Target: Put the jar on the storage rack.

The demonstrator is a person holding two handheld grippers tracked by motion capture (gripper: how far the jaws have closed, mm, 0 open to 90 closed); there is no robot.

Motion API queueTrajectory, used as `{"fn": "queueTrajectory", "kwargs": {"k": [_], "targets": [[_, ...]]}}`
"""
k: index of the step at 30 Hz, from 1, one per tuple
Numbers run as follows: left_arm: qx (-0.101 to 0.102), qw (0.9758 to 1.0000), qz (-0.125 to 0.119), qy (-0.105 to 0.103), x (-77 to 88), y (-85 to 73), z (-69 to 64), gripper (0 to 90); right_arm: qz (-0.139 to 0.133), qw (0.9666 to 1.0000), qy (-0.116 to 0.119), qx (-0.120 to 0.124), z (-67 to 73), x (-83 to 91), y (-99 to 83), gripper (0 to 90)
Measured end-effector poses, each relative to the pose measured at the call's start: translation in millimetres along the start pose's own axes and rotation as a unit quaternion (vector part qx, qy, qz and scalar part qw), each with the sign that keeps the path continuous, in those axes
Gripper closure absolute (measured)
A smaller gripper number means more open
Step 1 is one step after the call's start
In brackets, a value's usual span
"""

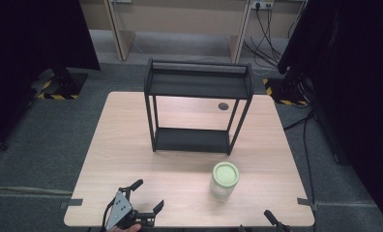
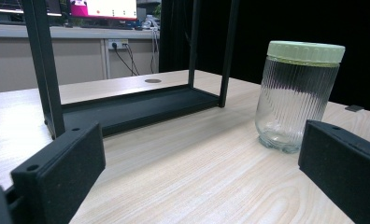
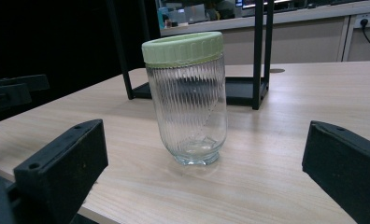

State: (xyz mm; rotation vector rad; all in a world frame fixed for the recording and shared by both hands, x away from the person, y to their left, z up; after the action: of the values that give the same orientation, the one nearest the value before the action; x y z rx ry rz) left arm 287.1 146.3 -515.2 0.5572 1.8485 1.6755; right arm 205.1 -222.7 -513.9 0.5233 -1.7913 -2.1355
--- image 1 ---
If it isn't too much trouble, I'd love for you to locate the black cable bundle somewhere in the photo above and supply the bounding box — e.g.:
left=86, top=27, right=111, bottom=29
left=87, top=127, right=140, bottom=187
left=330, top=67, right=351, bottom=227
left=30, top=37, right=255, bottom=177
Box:
left=243, top=3, right=283, bottom=70

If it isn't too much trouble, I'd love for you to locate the black curtain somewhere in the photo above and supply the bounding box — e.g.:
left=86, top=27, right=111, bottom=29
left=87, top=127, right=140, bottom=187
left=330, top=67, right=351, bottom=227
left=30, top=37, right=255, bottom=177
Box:
left=277, top=0, right=383, bottom=232
left=0, top=0, right=102, bottom=155

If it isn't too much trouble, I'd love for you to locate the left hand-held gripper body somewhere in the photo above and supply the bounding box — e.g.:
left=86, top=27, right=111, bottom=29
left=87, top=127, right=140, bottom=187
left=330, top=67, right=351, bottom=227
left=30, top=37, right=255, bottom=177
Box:
left=102, top=188, right=157, bottom=232

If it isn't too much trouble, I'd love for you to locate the glass jar with green lid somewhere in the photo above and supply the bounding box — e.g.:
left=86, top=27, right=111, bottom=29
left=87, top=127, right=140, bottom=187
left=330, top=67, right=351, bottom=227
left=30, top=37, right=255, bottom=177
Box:
left=209, top=160, right=241, bottom=204

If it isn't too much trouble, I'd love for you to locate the black two-tier metal shelf rack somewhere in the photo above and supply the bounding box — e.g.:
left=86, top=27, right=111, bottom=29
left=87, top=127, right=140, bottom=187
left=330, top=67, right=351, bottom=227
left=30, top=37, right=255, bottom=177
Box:
left=143, top=57, right=255, bottom=157

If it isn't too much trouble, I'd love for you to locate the beige wooden desk frame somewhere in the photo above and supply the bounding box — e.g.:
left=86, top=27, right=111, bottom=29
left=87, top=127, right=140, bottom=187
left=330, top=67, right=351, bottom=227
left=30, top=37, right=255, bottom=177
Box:
left=103, top=0, right=255, bottom=65

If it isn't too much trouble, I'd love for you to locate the person's left hand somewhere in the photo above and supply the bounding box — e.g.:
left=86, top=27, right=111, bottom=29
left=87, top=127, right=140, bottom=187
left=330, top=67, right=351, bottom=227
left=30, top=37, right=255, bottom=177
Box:
left=107, top=223, right=143, bottom=232

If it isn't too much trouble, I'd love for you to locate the grey tape strip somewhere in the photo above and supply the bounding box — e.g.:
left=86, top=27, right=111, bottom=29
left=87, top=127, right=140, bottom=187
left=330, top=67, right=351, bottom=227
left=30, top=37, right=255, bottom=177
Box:
left=59, top=198, right=84, bottom=210
left=296, top=196, right=319, bottom=213

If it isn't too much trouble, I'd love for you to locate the black floor cable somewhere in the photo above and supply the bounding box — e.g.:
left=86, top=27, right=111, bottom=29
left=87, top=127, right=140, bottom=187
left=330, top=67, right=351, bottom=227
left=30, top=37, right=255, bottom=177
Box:
left=282, top=110, right=317, bottom=232

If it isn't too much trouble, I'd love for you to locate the white wall power outlet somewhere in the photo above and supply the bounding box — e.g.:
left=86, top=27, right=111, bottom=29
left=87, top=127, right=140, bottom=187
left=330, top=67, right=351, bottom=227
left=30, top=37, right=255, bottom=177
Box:
left=251, top=0, right=275, bottom=11

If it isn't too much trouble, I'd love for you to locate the black stand base hazard tape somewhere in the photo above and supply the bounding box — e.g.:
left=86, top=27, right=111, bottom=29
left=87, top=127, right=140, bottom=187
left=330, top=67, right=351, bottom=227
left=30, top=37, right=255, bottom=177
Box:
left=262, top=76, right=310, bottom=106
left=37, top=71, right=89, bottom=102

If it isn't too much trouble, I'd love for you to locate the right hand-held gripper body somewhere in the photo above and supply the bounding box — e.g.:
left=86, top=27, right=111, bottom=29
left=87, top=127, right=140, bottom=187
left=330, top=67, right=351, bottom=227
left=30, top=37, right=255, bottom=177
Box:
left=274, top=219, right=293, bottom=232

